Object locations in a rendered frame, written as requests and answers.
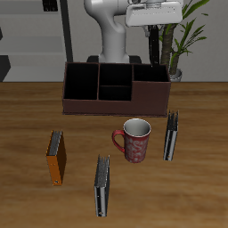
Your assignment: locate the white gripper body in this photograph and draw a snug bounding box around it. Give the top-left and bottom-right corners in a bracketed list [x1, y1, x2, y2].
[125, 1, 183, 28]

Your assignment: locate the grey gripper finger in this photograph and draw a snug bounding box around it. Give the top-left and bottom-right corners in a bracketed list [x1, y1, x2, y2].
[143, 25, 151, 38]

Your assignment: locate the dark brown desk caddy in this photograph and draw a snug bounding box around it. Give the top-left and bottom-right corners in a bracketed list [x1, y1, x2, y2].
[61, 61, 173, 118]

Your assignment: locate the black book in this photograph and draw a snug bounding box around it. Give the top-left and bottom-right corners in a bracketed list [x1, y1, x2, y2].
[94, 153, 111, 218]
[162, 110, 180, 162]

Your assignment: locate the orange book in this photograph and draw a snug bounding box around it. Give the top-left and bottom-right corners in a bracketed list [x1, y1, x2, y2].
[45, 129, 68, 187]

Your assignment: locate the black upright bar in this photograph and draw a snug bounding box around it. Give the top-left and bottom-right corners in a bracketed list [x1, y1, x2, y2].
[148, 24, 160, 65]

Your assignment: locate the green pot plant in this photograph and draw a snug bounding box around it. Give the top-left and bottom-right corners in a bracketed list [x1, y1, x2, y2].
[158, 0, 211, 84]

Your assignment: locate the small black box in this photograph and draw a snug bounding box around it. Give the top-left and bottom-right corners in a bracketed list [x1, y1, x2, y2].
[42, 0, 59, 12]

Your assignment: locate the red patterned mug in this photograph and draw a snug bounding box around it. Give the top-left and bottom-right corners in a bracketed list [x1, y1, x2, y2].
[111, 118, 152, 164]

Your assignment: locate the flat black base plate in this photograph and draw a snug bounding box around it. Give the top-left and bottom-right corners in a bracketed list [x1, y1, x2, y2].
[86, 54, 143, 64]

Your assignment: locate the grey shelf with black frame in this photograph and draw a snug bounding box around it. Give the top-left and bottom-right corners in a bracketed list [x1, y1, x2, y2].
[0, 0, 74, 83]

